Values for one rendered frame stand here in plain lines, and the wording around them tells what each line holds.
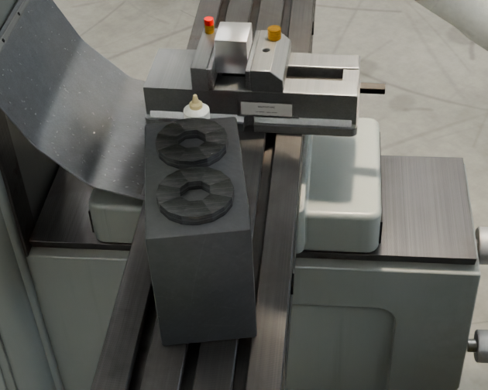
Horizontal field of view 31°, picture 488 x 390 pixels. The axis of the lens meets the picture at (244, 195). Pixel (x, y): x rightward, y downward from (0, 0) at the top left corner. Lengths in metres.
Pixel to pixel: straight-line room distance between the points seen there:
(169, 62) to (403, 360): 0.70
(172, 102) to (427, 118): 1.71
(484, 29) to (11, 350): 1.03
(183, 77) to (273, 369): 0.56
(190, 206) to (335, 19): 2.64
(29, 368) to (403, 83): 1.90
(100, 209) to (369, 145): 0.49
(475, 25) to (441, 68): 2.06
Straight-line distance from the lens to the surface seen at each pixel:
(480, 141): 2.97
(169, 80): 1.45
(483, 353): 1.66
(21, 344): 1.71
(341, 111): 1.41
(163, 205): 1.00
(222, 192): 1.01
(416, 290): 1.55
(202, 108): 1.34
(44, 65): 1.52
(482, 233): 1.67
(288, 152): 1.38
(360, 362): 1.71
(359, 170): 1.53
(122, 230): 1.52
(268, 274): 1.19
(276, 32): 1.44
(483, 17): 1.25
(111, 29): 3.61
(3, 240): 1.55
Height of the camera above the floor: 1.77
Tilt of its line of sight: 41 degrees down
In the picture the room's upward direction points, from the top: 3 degrees counter-clockwise
